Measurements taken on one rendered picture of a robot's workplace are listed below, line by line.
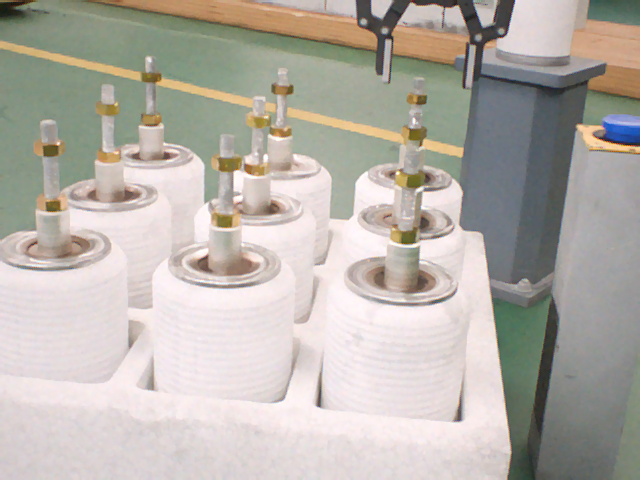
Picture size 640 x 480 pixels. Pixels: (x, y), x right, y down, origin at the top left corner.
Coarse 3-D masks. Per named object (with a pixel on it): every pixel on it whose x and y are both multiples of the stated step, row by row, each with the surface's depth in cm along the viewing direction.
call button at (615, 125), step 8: (608, 120) 76; (616, 120) 75; (624, 120) 75; (632, 120) 76; (608, 128) 75; (616, 128) 75; (624, 128) 74; (632, 128) 74; (608, 136) 76; (616, 136) 75; (624, 136) 75; (632, 136) 75
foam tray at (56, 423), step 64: (128, 320) 71; (320, 320) 72; (0, 384) 61; (64, 384) 61; (128, 384) 62; (320, 384) 67; (0, 448) 61; (64, 448) 61; (128, 448) 60; (192, 448) 59; (256, 448) 59; (320, 448) 58; (384, 448) 58; (448, 448) 57
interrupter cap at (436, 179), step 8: (376, 168) 86; (384, 168) 86; (392, 168) 86; (424, 168) 87; (432, 168) 86; (368, 176) 83; (376, 176) 83; (384, 176) 83; (392, 176) 85; (432, 176) 85; (440, 176) 84; (448, 176) 84; (384, 184) 81; (392, 184) 81; (424, 184) 82; (432, 184) 82; (440, 184) 82; (448, 184) 82
